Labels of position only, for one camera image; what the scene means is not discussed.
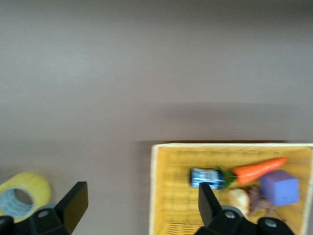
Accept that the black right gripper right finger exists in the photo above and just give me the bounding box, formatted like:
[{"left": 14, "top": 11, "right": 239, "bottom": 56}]
[{"left": 194, "top": 183, "right": 297, "bottom": 235}]

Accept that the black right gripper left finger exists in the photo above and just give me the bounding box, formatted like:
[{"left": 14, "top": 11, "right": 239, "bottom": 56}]
[{"left": 0, "top": 181, "right": 89, "bottom": 235}]

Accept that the clear yellowish tape roll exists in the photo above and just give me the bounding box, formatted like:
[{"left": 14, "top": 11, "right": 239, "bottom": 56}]
[{"left": 0, "top": 171, "right": 53, "bottom": 224}]

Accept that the small dark blue can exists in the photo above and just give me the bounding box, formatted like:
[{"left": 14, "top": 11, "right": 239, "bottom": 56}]
[{"left": 189, "top": 167, "right": 227, "bottom": 190}]

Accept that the toy bread loaf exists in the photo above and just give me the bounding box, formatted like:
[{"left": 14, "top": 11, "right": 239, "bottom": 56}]
[{"left": 228, "top": 188, "right": 250, "bottom": 217}]

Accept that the yellow wicker basket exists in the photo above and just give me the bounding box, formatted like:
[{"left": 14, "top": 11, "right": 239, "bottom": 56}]
[{"left": 149, "top": 142, "right": 313, "bottom": 235}]

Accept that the brown toy lion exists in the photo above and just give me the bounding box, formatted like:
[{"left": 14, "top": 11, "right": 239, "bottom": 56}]
[{"left": 247, "top": 185, "right": 286, "bottom": 223}]

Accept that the orange toy carrot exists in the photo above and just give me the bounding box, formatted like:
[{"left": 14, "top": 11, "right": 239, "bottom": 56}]
[{"left": 216, "top": 157, "right": 288, "bottom": 190}]

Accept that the purple foam cube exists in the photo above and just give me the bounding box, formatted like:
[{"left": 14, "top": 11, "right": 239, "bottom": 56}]
[{"left": 259, "top": 170, "right": 300, "bottom": 207}]

